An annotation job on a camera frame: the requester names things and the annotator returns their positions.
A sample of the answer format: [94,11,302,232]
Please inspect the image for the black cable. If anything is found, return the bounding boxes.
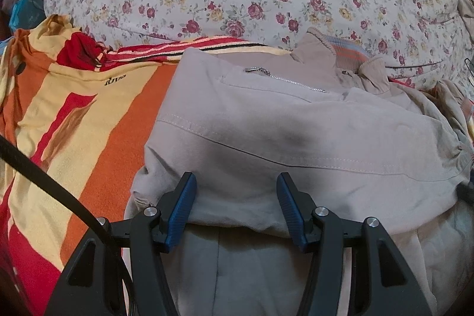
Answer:
[0,134,138,316]

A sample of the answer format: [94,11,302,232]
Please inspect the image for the beige zip jacket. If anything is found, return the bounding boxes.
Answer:
[125,30,473,315]

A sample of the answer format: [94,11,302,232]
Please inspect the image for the orange red patterned blanket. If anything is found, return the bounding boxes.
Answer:
[1,15,276,315]

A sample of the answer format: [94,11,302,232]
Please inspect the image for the blue plastic bag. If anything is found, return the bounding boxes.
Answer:
[9,0,46,33]

